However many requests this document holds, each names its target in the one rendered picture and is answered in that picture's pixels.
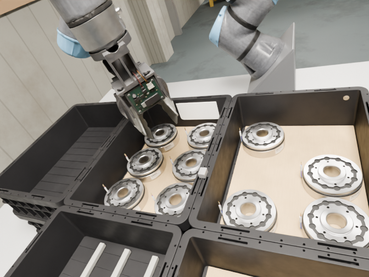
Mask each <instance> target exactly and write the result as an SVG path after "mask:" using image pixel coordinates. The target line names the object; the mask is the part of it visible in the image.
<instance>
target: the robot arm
mask: <svg viewBox="0 0 369 277"><path fill-rule="evenodd" d="M226 1H227V2H228V3H230V4H229V6H228V7H227V6H223V7H222V9H221V11H220V13H219V15H218V17H217V19H216V21H215V23H214V25H213V28H212V29H211V32H210V35H209V39H210V41H211V42H212V43H214V44H215V45H216V46H217V47H218V48H220V49H222V50H223V51H225V52H226V53H228V54H229V55H230V56H232V57H233V58H234V59H236V60H238V61H239V62H240V63H241V64H242V65H243V66H244V68H245V69H246V71H247V72H248V73H249V75H250V76H251V77H253V78H254V79H258V78H260V77H262V76H263V75H264V74H265V73H266V72H267V71H268V70H269V69H270V67H271V66H272V65H273V63H274V62H275V61H276V59H277V58H278V56H279V55H280V53H281V52H282V49H283V47H284V41H282V40H281V39H280V38H277V37H273V36H270V35H267V34H263V33H262V32H260V31H259V30H257V29H256V28H257V27H258V26H259V25H260V23H261V22H262V21H263V20H264V18H265V17H266V16H267V15H268V13H269V12H270V10H271V9H272V8H273V6H274V5H276V4H277V1H278V0H226ZM50 2H51V3H52V5H53V6H54V7H55V9H56V10H57V12H58V13H59V14H60V18H59V26H58V28H57V32H58V34H57V44H58V46H59V48H60V49H61V50H62V51H63V52H64V53H66V54H68V55H70V56H72V57H75V58H82V59H83V58H88V57H90V56H91V57H92V59H93V60H94V61H96V62H98V61H101V60H102V62H103V64H104V65H105V67H106V68H107V70H108V72H110V73H111V74H113V75H114V77H113V78H112V80H113V82H111V85H112V88H113V90H114V91H115V93H113V95H114V97H115V98H116V104H117V106H118V108H119V111H120V112H121V114H122V115H123V116H124V117H126V118H127V119H128V120H129V121H130V122H131V123H132V124H133V125H134V126H135V127H136V128H137V129H138V130H139V131H140V132H141V133H142V134H143V135H144V136H146V137H148V138H150V139H152V140H153V139H155V138H154V136H153V133H152V131H151V129H150V128H149V127H148V126H147V122H146V120H145V119H144V118H143V113H144V112H145V111H147V110H148V109H150V108H151V107H153V106H155V105H156V104H160V105H162V108H163V110H164V111H165V112H167V114H168V117H169V118H170V119H171V120H172V121H173V122H174V123H175V124H177V117H178V114H177V112H176V108H175V105H174V102H173V100H172V99H171V97H170V94H169V89H168V86H167V84H166V82H165V81H164V80H163V79H162V78H161V77H160V76H159V75H158V74H156V73H155V71H154V70H153V69H151V68H150V67H149V66H148V65H147V64H146V63H145V62H143V63H141V62H140V61H139V62H137V63H136V62H135V60H134V59H133V57H132V55H131V54H130V51H129V49H128V48H127V45H128V44H129V43H130V42H131V40H132V38H131V36H130V34H129V32H128V31H127V30H126V25H125V23H124V22H123V20H122V18H121V17H119V15H120V14H121V13H122V10H121V8H120V7H117V8H115V6H114V4H113V1H112V0H50Z"/></svg>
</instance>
